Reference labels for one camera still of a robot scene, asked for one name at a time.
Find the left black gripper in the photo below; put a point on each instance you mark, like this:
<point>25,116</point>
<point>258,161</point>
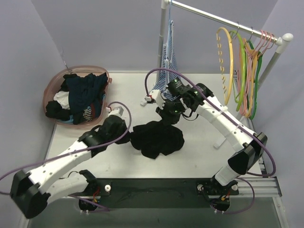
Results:
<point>124,134</point>

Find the black tank top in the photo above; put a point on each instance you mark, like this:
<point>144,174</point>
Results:
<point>155,138</point>

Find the yellow plastic hanger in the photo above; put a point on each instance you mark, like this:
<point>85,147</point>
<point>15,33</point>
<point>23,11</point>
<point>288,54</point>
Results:
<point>226,67</point>

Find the blue striped tank top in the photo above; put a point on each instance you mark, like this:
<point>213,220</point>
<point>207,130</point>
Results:
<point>168,74</point>

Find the light blue hanger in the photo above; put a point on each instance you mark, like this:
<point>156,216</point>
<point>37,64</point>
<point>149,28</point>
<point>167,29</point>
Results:
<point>170,14</point>

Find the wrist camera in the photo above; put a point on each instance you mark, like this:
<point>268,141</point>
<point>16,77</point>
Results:
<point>155,96</point>
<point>117,111</point>

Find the pink hanger bundle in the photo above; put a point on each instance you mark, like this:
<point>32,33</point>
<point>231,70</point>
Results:
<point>263,45</point>

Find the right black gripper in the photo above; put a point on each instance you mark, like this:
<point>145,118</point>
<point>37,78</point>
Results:
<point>168,118</point>

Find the pile of dark clothes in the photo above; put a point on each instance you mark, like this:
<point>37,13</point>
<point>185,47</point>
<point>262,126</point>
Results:
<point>79,99</point>

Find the pink laundry basket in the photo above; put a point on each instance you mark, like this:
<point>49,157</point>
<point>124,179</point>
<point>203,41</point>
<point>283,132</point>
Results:
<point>56,81</point>

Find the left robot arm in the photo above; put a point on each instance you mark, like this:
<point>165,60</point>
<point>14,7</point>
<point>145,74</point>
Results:
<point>32,191</point>

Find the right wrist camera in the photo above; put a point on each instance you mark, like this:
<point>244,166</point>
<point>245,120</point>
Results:
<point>155,96</point>

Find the lime green hanger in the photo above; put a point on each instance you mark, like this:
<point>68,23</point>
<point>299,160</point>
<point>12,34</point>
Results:
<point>242,75</point>

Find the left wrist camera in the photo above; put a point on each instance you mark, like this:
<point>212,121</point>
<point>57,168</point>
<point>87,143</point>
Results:
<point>117,111</point>

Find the dark green hanger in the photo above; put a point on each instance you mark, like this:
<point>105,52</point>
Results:
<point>257,90</point>

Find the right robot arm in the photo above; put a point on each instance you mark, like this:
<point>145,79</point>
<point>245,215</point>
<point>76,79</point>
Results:
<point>247,144</point>

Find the silver clothes rack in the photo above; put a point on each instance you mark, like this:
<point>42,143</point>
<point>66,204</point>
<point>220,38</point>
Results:
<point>237,25</point>

